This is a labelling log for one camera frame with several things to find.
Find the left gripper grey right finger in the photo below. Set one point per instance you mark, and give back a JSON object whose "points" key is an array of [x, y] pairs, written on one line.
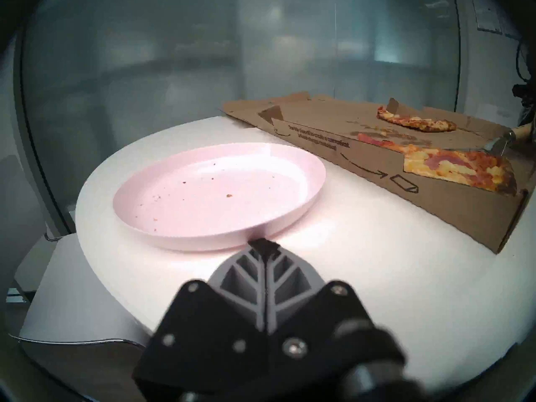
{"points": [[318, 334]]}

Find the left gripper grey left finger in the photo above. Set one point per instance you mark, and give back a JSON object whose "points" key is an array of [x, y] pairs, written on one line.
{"points": [[209, 342]]}

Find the large ham pineapple pizza slice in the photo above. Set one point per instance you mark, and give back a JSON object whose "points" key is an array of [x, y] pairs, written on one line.
{"points": [[452, 166]]}

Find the pink plastic plate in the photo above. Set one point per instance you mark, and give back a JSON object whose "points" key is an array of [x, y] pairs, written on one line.
{"points": [[217, 187]]}

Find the open brown cardboard pizza box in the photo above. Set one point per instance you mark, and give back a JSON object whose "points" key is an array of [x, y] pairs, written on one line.
{"points": [[418, 204]]}

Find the small ham pineapple pizza slice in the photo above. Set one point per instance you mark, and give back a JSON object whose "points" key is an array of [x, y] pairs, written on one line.
{"points": [[418, 122]]}

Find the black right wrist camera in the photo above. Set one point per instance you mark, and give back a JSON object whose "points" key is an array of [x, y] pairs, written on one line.
{"points": [[521, 90]]}

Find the white framed wall sign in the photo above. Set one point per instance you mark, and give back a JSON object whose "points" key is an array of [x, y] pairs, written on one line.
{"points": [[490, 11]]}

